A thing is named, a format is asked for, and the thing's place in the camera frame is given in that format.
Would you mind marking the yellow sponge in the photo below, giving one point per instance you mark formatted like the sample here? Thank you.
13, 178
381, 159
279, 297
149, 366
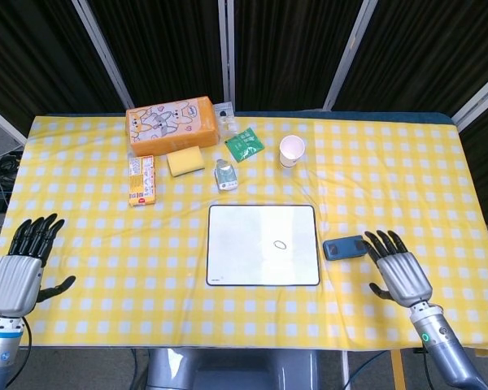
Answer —
185, 162

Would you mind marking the small clear plastic bottle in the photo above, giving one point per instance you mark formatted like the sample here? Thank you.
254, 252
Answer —
225, 175

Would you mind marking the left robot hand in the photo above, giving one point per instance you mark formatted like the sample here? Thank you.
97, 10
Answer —
18, 274

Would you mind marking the clear blister pack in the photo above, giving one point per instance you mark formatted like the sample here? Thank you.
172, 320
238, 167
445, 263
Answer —
225, 118

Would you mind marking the white paper cup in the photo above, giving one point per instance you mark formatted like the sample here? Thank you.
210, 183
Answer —
291, 151

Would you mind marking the blue rectangular box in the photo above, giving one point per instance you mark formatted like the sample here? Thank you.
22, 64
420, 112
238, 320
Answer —
345, 248

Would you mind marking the black folding screen with frame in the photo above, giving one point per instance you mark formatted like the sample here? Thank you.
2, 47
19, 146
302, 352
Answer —
244, 53

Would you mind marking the yellow checkered tablecloth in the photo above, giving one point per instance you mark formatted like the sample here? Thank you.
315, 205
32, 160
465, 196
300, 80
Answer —
244, 243

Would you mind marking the orange tissue pack with cartoons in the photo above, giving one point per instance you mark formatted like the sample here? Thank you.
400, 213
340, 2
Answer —
172, 125

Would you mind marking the white board with black rim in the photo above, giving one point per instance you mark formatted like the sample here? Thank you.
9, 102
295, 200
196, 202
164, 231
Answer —
263, 245

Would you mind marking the yellow printed small box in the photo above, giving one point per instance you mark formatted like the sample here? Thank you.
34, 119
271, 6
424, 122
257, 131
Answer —
142, 180

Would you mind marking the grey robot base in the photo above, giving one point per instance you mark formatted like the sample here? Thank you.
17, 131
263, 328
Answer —
232, 367

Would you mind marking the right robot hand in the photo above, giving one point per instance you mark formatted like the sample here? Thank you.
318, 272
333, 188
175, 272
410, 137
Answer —
404, 274

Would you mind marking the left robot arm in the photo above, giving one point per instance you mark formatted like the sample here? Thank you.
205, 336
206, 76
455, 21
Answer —
2, 351

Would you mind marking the green sachet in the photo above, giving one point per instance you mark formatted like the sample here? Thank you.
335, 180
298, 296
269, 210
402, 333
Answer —
246, 144

